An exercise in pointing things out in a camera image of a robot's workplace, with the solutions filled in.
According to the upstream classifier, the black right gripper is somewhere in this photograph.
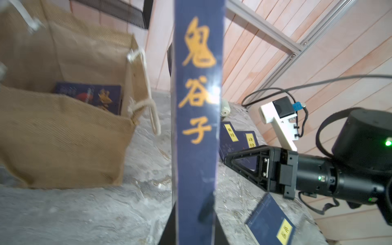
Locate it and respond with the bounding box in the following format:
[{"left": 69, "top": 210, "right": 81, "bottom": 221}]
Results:
[{"left": 224, "top": 146, "right": 337, "bottom": 200}]

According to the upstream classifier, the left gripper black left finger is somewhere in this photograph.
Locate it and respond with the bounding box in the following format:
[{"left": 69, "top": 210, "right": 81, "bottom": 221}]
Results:
[{"left": 158, "top": 204, "right": 176, "bottom": 245}]

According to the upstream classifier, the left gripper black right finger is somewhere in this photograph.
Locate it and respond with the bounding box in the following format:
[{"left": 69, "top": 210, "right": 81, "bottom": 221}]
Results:
[{"left": 214, "top": 214, "right": 229, "bottom": 245}]

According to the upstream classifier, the old man book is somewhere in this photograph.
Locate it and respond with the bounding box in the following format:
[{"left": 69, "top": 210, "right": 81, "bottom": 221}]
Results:
[
  {"left": 173, "top": 1, "right": 226, "bottom": 245},
  {"left": 54, "top": 82, "right": 121, "bottom": 115}
]

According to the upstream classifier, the tan canvas bag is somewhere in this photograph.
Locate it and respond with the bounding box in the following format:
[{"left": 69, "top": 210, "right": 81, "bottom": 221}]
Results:
[{"left": 1, "top": 1, "right": 161, "bottom": 189}]

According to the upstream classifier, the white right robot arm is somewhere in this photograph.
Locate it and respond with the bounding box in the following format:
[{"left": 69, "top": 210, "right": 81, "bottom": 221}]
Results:
[{"left": 224, "top": 107, "right": 392, "bottom": 225}]

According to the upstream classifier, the navy book front right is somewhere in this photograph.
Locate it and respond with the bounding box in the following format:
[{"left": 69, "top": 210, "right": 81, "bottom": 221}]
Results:
[{"left": 245, "top": 194, "right": 296, "bottom": 245}]

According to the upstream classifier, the navy book yellow label middle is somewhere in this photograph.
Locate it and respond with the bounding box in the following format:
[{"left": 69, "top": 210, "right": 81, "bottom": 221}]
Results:
[{"left": 237, "top": 131, "right": 259, "bottom": 171}]

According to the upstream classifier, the navy book yellow label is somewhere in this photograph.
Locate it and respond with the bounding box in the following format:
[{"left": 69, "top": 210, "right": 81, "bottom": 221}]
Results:
[
  {"left": 219, "top": 121, "right": 246, "bottom": 162},
  {"left": 237, "top": 131, "right": 259, "bottom": 171}
]

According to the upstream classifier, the navy book yellow label back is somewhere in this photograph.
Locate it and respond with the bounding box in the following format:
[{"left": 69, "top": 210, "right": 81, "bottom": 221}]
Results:
[{"left": 219, "top": 121, "right": 246, "bottom": 162}]

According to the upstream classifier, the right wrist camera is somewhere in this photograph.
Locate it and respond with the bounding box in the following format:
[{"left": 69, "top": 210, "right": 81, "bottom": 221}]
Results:
[{"left": 259, "top": 97, "right": 309, "bottom": 152}]

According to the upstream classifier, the black mesh wall basket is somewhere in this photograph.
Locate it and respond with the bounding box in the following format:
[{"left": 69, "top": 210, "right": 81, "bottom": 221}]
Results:
[{"left": 77, "top": 0, "right": 154, "bottom": 30}]

